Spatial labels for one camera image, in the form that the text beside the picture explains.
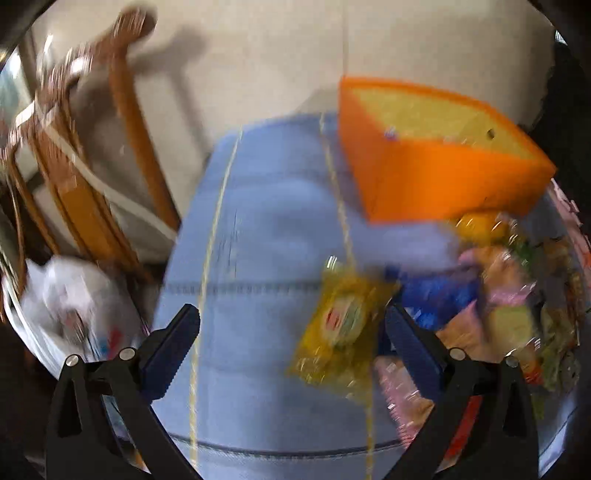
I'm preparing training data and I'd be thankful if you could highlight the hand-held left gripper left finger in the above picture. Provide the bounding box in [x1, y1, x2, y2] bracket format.
[45, 303, 202, 480]

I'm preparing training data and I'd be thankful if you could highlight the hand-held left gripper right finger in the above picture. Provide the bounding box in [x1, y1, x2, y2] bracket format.
[383, 305, 541, 480]

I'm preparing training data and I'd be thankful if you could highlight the yellow snack packet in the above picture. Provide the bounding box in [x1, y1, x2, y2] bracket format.
[286, 257, 400, 403]

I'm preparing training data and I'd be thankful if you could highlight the orange storage box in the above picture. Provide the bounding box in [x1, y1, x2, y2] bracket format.
[338, 76, 558, 224]

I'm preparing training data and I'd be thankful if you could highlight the pile of snack packets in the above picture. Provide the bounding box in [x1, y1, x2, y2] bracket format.
[369, 211, 585, 455]

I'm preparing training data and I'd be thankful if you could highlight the white plastic bag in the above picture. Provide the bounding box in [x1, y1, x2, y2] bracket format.
[21, 256, 145, 366]

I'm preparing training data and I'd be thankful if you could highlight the blue striped blanket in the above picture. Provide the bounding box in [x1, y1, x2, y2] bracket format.
[150, 113, 578, 480]

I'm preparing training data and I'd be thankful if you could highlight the pink printed cloth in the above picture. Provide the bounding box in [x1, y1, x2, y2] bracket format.
[551, 181, 585, 223]

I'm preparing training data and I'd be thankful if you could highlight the wooden chair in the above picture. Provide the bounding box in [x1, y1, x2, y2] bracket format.
[0, 9, 183, 296]

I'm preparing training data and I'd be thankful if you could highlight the dark cloth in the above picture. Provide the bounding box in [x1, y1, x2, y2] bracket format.
[531, 30, 591, 144]

